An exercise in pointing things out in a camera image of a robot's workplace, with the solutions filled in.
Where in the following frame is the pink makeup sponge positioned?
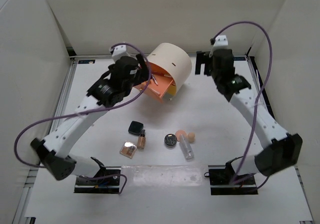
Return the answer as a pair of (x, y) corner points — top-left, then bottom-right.
(175, 130), (187, 142)

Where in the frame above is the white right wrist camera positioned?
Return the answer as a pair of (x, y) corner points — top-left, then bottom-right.
(209, 35), (228, 57)

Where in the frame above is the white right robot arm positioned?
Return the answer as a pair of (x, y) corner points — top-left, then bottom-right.
(195, 48), (303, 184)

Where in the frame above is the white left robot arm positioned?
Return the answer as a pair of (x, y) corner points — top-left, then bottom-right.
(30, 54), (149, 184)

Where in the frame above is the clear plastic bottle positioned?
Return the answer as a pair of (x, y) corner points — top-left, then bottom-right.
(179, 135), (194, 162)

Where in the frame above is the round black compact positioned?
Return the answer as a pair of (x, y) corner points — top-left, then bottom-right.
(164, 134), (178, 148)

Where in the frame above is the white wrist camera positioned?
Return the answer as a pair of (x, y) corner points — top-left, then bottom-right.
(209, 35), (228, 57)
(109, 45), (130, 62)

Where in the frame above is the brown eyeshadow palette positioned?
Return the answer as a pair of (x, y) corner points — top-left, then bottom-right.
(119, 141), (137, 159)

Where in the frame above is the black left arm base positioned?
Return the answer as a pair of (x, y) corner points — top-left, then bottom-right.
(73, 157), (128, 195)

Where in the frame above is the cream round drawer organizer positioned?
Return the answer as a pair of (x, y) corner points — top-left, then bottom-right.
(147, 43), (192, 93)

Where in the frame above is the black square compact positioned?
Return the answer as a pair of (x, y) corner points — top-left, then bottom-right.
(128, 121), (144, 136)

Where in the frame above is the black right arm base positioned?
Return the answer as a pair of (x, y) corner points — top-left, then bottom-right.
(203, 157), (258, 196)

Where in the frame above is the beige foundation bottle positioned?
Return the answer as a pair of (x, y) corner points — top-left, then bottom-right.
(137, 129), (146, 150)

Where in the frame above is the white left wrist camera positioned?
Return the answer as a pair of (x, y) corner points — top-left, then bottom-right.
(109, 45), (130, 62)

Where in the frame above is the yellow drawer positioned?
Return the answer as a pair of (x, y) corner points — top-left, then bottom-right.
(167, 83), (177, 96)

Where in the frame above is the tan makeup sponge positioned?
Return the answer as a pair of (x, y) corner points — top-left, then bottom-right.
(187, 132), (196, 143)

